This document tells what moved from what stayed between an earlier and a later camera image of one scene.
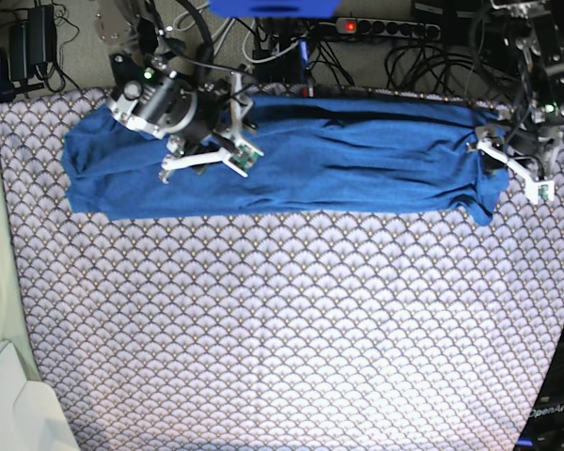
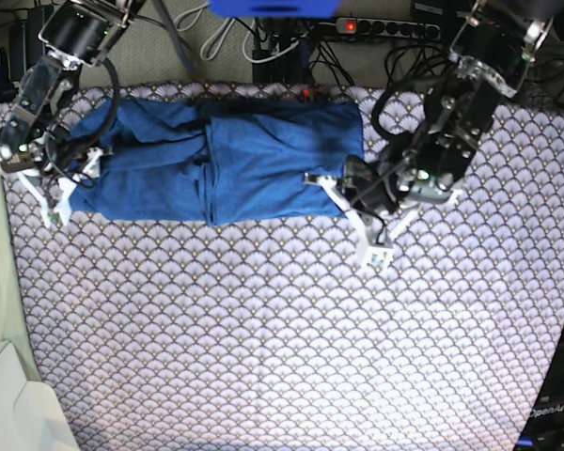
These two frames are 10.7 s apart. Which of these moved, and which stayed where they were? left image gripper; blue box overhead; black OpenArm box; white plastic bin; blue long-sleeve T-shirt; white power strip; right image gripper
Moved: right image gripper; blue long-sleeve T-shirt; left image gripper
Stayed: blue box overhead; white power strip; black OpenArm box; white plastic bin
